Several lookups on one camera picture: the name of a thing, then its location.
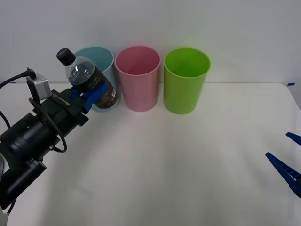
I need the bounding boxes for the pale blue plastic bin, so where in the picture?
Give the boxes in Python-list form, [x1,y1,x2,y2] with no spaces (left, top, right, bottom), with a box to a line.
[74,46,122,113]

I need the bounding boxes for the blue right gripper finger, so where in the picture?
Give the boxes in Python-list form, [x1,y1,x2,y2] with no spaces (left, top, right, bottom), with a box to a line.
[285,132,301,145]
[265,152,301,198]

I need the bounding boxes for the dark drink bottle black cap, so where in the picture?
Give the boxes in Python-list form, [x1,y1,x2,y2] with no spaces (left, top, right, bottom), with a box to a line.
[55,48,119,110]

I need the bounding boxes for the pink plastic bin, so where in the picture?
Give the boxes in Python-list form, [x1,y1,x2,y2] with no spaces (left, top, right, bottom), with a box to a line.
[114,45,162,113]

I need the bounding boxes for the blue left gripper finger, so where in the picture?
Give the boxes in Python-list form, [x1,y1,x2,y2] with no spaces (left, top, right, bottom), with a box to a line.
[69,87,82,99]
[81,81,111,114]

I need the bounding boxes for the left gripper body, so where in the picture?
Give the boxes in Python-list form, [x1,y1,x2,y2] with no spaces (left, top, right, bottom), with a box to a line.
[34,89,90,139]

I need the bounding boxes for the green plastic bin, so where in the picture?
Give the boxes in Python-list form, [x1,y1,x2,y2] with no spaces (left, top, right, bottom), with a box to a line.
[163,47,211,115]

